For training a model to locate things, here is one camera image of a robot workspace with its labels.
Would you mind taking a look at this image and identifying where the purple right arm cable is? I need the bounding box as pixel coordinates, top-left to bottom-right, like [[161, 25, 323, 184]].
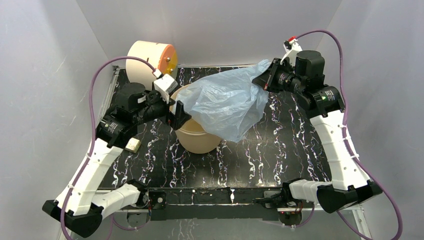
[[287, 29, 403, 240]]

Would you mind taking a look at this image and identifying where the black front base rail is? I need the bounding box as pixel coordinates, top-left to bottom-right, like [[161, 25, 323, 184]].
[[125, 187, 316, 228]]

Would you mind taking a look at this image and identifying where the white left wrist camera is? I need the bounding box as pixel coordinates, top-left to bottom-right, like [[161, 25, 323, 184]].
[[152, 68, 178, 104]]

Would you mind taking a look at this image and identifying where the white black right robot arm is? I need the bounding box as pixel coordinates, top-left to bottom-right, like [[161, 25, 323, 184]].
[[172, 49, 382, 213]]

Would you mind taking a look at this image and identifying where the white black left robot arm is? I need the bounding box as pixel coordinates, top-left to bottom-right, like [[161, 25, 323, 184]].
[[42, 81, 179, 239]]

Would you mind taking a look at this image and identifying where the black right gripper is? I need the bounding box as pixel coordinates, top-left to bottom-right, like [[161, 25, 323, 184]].
[[251, 58, 304, 96]]

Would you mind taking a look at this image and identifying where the beige round trash bin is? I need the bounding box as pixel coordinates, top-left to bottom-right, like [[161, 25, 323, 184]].
[[169, 83, 222, 155]]

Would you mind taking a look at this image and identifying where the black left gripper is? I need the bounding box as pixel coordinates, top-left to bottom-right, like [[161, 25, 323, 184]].
[[133, 88, 192, 129]]

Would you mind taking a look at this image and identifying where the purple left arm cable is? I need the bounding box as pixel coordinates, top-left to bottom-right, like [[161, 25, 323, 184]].
[[59, 56, 160, 240]]

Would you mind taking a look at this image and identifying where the translucent blue plastic trash bag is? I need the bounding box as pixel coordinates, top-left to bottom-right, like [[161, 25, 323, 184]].
[[176, 59, 271, 143]]

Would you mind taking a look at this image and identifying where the white trash bag box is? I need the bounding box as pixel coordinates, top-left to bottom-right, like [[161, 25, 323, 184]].
[[125, 137, 141, 153]]

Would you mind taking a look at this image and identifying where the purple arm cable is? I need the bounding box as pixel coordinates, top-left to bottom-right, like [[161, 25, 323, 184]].
[[287, 29, 403, 240], [59, 56, 160, 240]]

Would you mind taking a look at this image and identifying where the white cylinder with orange face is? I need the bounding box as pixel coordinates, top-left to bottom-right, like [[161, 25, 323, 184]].
[[125, 40, 178, 91]]

